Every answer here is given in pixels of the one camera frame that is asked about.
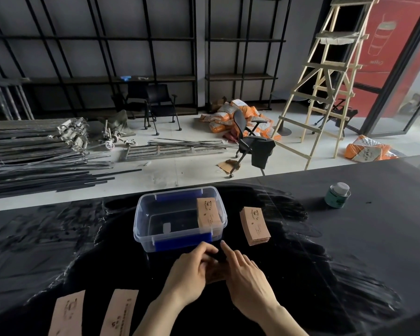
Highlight wooden step ladder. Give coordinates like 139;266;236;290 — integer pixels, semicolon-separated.
271;0;381;171

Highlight person's left forearm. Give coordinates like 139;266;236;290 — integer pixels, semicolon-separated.
133;293;192;336

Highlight person's left hand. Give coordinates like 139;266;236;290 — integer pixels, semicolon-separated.
161;241;220;308

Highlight black chair with casters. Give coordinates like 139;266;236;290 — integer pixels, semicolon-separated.
111;80;149;119
143;83;182;136

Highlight narrow black metal shelving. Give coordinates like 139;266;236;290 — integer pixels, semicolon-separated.
204;0;294;112

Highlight dark chair behind ladder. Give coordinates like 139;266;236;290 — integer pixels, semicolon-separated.
313;99;359;137

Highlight person's right hand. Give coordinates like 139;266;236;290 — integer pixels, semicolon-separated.
219;240;281;324

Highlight stack of brown cup sleeves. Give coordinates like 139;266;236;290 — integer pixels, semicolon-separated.
239;206;272;247

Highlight brown cardboard cup sleeve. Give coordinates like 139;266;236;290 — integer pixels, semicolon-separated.
48;290;86;336
205;262;231;284
99;289;140;336
196;197;222;230

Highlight single orange white sack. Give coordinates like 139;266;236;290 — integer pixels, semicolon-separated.
344;134;400;162

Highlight pile of orange white sacks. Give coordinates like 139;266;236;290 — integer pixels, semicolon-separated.
199;98;283;141

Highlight wide black metal shelving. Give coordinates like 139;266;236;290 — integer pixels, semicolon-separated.
0;0;199;117

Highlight glass door black frame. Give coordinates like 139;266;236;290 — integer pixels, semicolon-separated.
353;0;420;138

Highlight black office swivel chair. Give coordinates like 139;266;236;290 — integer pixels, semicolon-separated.
229;108;277;179

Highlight pile of metal bars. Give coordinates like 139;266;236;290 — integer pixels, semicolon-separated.
0;117;143;200

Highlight metal frame with rods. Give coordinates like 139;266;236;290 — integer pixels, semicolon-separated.
123;138;238;162

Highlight group of caster wheels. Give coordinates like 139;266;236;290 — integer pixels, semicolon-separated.
97;119;138;151

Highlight person's right forearm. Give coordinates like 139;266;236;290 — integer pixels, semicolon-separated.
254;303;309;336

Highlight green jar white lid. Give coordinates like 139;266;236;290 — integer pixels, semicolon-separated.
324;182;352;210

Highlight brown cardboard scrap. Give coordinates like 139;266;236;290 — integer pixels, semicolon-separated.
217;159;241;174

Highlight clear plastic box blue latches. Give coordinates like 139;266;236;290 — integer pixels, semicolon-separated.
133;186;228;253

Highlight red cup poster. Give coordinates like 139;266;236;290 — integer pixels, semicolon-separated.
336;0;420;120

